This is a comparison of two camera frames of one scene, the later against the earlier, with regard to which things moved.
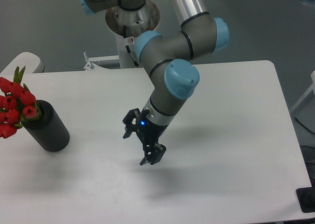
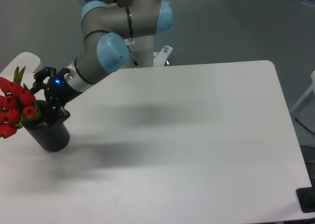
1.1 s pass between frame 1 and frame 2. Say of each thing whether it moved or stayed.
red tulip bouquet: stayed
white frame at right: stayed
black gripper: moved
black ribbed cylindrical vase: stayed
